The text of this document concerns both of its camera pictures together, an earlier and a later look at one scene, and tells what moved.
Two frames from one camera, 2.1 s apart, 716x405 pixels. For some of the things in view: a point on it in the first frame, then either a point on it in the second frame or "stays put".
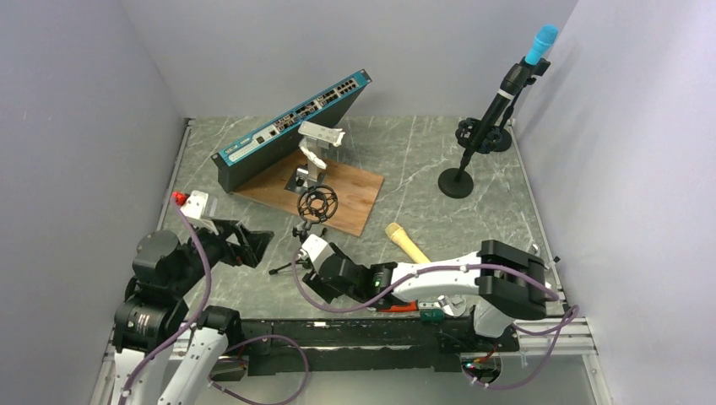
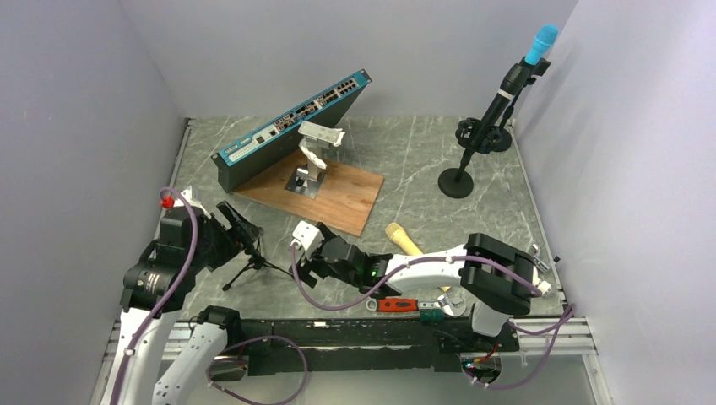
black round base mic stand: x=458 y=182 stays put
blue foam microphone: x=544 y=40 stays put
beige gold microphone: x=395 y=231 stays put
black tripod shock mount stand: x=316 y=204 → x=256 y=261
